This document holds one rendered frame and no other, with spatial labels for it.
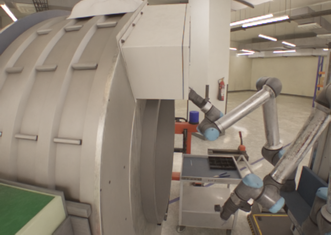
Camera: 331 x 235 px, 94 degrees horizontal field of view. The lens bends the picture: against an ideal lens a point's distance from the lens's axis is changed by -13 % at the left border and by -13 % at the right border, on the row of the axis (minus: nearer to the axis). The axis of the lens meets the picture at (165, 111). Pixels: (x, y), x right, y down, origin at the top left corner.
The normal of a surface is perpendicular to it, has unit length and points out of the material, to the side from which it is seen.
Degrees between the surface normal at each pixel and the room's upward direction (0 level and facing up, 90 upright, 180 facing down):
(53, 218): 90
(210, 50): 90
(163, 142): 69
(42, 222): 90
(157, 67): 125
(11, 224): 0
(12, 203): 0
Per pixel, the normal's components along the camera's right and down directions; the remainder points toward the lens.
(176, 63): -0.11, 0.73
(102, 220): 0.99, 0.03
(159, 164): -0.10, -0.59
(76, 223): -0.14, 0.21
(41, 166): -0.14, -0.11
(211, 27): 0.52, 0.18
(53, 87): -0.12, -0.33
